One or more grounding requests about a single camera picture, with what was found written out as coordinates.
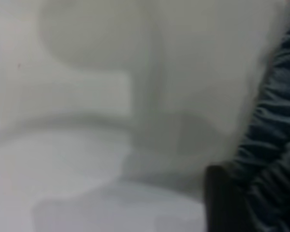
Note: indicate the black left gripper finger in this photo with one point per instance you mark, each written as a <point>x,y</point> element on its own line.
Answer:
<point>227,205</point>

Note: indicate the blue denim pants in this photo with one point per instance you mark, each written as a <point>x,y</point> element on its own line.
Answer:
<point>275,120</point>

